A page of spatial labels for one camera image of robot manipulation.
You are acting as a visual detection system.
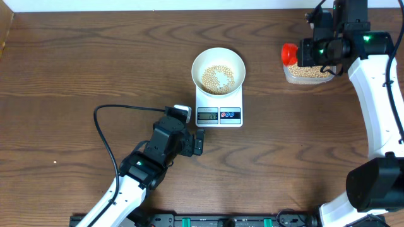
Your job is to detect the red measuring scoop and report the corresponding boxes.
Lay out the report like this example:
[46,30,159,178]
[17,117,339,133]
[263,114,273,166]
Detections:
[281,43,298,66]

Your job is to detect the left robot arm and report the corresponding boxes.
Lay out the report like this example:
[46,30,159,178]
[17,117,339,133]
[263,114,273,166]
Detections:
[78,116,205,226]

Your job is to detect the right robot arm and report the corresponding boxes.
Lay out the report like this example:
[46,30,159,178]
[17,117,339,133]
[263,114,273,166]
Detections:
[297,0,403,226]

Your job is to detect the white digital kitchen scale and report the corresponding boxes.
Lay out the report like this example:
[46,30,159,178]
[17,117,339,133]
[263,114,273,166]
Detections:
[195,86,243,127]

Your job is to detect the soybeans in bowl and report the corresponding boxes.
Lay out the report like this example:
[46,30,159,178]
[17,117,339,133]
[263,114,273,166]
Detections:
[201,65,235,95]

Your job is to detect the white round bowl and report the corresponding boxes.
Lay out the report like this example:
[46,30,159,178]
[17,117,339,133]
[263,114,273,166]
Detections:
[191,47,246,96]

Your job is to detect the clear plastic container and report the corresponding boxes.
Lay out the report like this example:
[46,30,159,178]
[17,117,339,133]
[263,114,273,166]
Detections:
[283,64,336,85]

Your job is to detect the soybeans in container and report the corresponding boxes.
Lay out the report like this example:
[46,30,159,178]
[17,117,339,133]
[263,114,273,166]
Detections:
[287,64,331,78]

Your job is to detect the cardboard box at left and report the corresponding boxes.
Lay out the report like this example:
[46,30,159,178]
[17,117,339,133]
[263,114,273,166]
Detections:
[0,0,14,55]

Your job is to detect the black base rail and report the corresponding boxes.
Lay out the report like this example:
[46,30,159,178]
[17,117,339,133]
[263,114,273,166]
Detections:
[120,214,309,227]

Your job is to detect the right camera black cable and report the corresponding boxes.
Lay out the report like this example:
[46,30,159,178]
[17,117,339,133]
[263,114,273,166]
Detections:
[382,0,404,143]

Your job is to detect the camera black cable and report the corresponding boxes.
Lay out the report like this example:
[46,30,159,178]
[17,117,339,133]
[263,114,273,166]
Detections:
[85,104,166,227]
[382,0,404,143]

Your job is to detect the left camera black cable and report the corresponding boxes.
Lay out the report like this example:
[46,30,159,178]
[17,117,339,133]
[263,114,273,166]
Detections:
[85,104,166,227]

